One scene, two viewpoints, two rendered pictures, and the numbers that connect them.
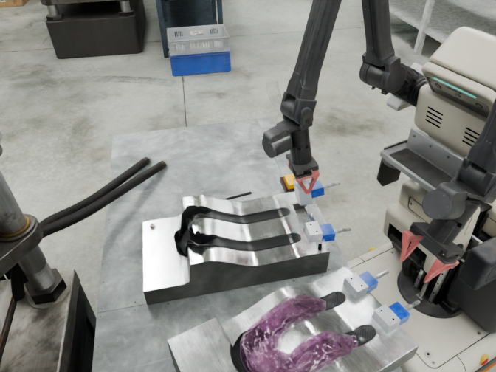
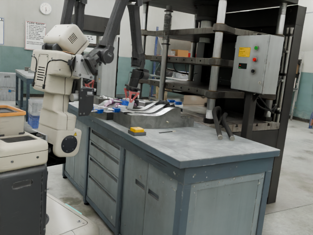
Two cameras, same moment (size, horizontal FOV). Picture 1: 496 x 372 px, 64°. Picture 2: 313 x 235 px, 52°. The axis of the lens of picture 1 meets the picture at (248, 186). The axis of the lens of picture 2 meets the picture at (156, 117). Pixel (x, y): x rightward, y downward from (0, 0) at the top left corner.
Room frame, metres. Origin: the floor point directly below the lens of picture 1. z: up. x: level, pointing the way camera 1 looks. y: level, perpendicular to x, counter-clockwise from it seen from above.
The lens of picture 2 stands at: (2.83, -0.73, 1.22)
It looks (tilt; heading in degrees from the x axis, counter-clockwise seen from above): 10 degrees down; 159
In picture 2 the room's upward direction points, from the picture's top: 5 degrees clockwise
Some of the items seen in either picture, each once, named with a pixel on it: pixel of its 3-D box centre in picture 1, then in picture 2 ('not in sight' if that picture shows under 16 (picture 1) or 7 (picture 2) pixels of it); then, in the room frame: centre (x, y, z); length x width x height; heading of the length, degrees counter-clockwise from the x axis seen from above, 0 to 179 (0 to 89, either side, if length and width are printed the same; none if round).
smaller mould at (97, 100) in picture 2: not in sight; (105, 101); (0.01, -0.12, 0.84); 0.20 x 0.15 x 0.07; 101
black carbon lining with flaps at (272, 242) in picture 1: (236, 226); (152, 107); (0.79, 0.03, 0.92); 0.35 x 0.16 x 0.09; 101
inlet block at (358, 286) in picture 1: (368, 280); (98, 111); (0.64, -0.31, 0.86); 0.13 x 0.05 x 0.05; 118
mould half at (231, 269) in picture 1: (230, 237); (154, 114); (0.79, 0.05, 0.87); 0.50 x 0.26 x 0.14; 101
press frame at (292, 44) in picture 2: not in sight; (233, 99); (-0.05, 1.26, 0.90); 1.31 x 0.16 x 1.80; 11
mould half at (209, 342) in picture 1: (295, 349); (120, 107); (0.46, -0.10, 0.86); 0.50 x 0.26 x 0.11; 118
